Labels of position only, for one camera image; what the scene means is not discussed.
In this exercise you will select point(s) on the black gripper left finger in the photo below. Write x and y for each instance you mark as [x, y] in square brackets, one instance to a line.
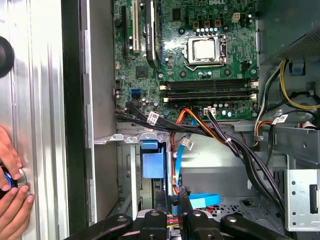
[153, 225]

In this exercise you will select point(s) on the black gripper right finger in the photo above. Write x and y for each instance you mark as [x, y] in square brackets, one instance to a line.
[197, 225]

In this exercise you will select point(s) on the hard disk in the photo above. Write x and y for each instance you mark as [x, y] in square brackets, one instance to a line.
[152, 165]

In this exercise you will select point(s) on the silver disk bay cage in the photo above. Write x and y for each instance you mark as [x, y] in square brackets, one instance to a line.
[133, 175]

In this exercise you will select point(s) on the person's right hand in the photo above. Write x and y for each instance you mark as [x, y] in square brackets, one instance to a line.
[15, 215]

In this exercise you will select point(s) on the person's left hand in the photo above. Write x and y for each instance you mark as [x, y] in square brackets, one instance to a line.
[11, 152]

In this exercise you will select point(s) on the silver optical drive cage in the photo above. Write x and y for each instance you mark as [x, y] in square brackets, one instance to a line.
[300, 200]

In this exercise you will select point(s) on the RAM stick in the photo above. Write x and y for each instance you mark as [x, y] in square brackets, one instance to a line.
[207, 99]

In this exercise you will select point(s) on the black RAM slot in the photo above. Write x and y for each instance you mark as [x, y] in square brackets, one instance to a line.
[207, 88]
[207, 94]
[207, 82]

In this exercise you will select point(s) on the black open PC case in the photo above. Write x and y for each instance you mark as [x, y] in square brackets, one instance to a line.
[72, 100]

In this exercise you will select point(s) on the green motherboard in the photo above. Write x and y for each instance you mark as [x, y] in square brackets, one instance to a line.
[175, 75]

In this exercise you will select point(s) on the metal CPU socket cover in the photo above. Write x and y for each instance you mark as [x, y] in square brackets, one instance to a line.
[205, 63]

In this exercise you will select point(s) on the silver CPU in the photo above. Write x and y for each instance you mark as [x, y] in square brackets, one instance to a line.
[205, 50]

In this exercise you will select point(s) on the metal socket locking lever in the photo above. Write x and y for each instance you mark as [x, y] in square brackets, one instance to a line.
[225, 47]

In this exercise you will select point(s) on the black graphics card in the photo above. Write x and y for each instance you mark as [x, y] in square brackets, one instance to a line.
[150, 37]

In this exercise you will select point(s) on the white expansion slot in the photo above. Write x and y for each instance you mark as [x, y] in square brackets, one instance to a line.
[136, 30]

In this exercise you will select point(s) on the black expansion slot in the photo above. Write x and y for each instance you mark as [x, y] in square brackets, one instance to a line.
[124, 30]

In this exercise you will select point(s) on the grey power supply unit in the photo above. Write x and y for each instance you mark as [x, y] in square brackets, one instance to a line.
[287, 25]

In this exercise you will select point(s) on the black round knob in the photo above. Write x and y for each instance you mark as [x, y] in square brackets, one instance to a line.
[5, 57]

